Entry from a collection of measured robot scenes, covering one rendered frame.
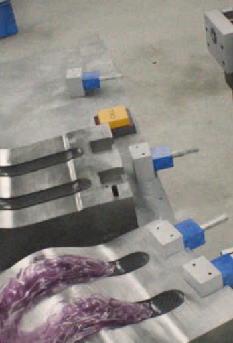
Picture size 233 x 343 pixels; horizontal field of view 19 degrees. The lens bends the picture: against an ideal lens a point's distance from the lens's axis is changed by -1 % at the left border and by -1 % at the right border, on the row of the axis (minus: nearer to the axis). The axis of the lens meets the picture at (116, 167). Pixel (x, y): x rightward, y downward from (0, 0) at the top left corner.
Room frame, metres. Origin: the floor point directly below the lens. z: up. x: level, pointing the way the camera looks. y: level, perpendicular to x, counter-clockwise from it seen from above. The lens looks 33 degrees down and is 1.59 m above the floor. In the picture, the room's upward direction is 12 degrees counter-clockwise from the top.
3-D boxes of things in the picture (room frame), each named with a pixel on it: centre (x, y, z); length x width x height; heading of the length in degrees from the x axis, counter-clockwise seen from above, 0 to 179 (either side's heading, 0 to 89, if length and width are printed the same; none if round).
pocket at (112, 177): (1.04, 0.01, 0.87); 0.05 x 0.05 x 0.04; 3
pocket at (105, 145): (1.15, 0.02, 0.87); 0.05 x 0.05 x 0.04; 3
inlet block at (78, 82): (1.56, 0.01, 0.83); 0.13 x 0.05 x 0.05; 82
